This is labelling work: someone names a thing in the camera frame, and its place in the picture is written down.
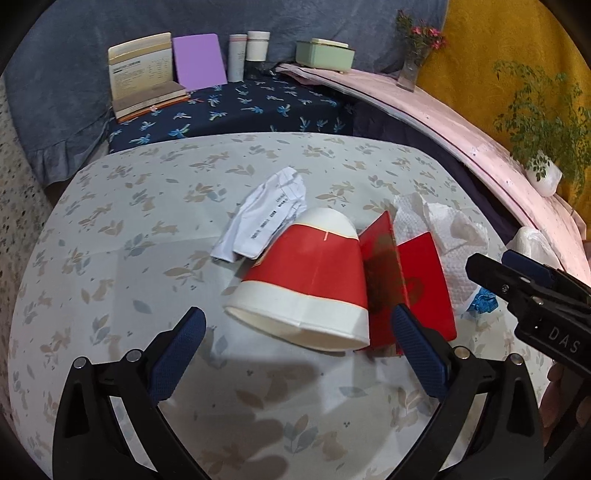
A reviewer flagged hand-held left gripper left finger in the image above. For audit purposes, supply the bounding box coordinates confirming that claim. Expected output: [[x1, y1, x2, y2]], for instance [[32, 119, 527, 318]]
[[52, 307, 207, 480]]

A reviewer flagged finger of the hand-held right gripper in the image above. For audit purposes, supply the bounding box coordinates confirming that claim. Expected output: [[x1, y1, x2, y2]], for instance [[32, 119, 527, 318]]
[[502, 249, 570, 288], [465, 252, 556, 320]]

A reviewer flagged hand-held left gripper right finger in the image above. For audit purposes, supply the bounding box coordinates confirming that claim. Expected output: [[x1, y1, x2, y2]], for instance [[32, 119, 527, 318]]
[[390, 304, 546, 480]]

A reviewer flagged bin with white plastic liner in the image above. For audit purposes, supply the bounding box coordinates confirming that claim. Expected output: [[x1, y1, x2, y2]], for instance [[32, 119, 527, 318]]
[[507, 226, 570, 278]]

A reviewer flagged white textured paper towel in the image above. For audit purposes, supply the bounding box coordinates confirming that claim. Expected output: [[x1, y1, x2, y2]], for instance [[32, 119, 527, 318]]
[[392, 192, 491, 311]]

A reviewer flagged red and white paper cup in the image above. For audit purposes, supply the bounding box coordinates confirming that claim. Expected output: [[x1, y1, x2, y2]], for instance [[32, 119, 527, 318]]
[[224, 207, 372, 353]]

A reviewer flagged person's right hand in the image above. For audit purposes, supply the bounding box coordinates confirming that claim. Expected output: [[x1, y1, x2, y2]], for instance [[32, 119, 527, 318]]
[[538, 359, 591, 445]]

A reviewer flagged blue crumpled wrapper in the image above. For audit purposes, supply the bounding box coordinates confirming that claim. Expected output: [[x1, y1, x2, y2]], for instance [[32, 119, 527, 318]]
[[465, 287, 498, 315]]

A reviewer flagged plain red envelope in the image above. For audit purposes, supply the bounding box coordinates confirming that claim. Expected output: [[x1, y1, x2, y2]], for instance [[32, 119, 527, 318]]
[[396, 232, 458, 343]]

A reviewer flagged red envelope with dark print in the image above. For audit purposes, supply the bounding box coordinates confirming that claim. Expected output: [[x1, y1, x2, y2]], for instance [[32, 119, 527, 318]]
[[355, 211, 413, 357]]

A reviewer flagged potted green plant white pot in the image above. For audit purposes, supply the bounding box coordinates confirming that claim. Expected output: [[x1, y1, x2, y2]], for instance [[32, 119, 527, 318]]
[[491, 60, 591, 198]]

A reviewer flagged grey leaf-print tablecloth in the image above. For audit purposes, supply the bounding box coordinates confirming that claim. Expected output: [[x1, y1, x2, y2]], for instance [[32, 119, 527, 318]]
[[7, 131, 546, 480]]

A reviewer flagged pink cloth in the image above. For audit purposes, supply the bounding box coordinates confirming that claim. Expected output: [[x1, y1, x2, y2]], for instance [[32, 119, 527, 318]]
[[276, 62, 591, 274]]

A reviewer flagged crumpled white printed paper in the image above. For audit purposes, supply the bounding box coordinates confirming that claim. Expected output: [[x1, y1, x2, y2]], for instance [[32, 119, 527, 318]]
[[211, 167, 310, 264]]

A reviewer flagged glass vase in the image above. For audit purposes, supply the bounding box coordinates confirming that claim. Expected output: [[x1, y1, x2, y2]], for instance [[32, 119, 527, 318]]
[[396, 56, 424, 93]]

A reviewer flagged yellow cloth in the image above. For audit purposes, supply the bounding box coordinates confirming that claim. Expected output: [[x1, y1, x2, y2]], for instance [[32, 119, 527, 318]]
[[416, 0, 591, 210]]

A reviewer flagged pink flower sprig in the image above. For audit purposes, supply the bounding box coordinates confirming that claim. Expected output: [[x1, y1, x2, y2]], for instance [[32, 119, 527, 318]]
[[394, 9, 448, 62]]

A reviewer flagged navy leaf-print cloth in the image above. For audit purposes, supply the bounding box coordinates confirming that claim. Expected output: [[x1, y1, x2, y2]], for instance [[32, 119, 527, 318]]
[[106, 76, 357, 156]]

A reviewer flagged pale green box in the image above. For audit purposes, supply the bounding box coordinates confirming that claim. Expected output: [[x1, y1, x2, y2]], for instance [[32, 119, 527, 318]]
[[295, 38, 356, 74]]

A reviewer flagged open beige book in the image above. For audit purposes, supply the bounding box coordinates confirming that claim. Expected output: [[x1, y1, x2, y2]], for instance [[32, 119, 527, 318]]
[[107, 32, 188, 123]]

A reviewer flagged purple notebook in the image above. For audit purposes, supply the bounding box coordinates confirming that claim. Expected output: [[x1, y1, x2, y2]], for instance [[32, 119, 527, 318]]
[[172, 33, 229, 92]]

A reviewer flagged blue-grey blanket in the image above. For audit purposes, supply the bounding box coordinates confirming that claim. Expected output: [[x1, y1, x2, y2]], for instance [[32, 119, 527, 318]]
[[0, 0, 451, 186]]

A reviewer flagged tall white bottle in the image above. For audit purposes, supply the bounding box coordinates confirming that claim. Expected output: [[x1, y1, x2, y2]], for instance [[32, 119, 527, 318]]
[[228, 34, 249, 83]]

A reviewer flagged short white jar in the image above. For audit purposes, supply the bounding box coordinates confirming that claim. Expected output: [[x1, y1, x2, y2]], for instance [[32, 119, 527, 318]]
[[246, 30, 271, 64]]

